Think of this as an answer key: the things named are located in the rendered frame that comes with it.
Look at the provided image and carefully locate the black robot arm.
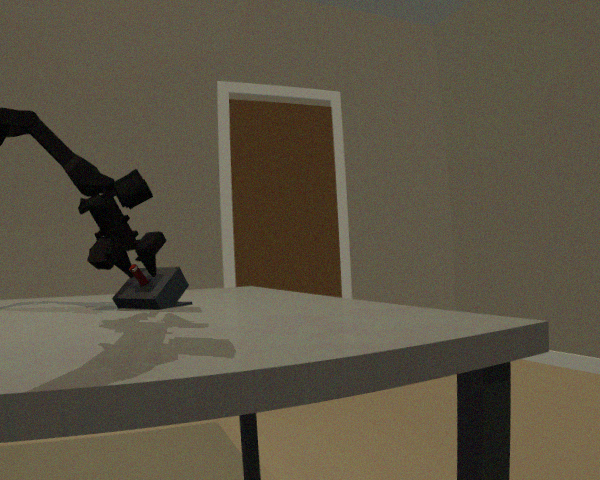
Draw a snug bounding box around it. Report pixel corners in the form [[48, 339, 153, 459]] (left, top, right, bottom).
[[0, 107, 153, 270]]

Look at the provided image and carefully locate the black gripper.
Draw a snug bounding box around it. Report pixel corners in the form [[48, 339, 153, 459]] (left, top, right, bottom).
[[98, 213, 167, 278]]

